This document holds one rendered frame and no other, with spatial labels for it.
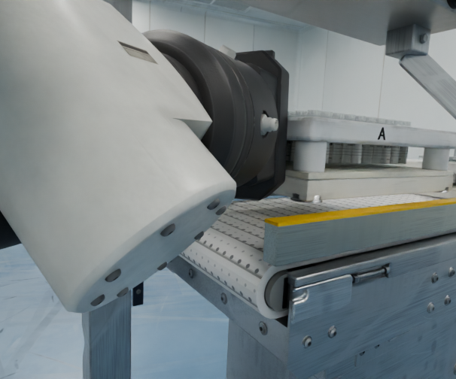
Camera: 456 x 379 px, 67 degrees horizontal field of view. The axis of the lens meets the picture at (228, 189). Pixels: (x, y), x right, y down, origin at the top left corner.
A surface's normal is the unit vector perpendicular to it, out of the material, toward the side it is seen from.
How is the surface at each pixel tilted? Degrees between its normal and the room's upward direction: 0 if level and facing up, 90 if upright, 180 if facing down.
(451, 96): 87
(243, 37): 90
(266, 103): 74
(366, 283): 90
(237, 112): 81
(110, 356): 90
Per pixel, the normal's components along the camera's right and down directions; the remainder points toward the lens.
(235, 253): -0.47, -0.77
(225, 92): 0.31, -0.05
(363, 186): 0.54, 0.14
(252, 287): -0.82, -0.14
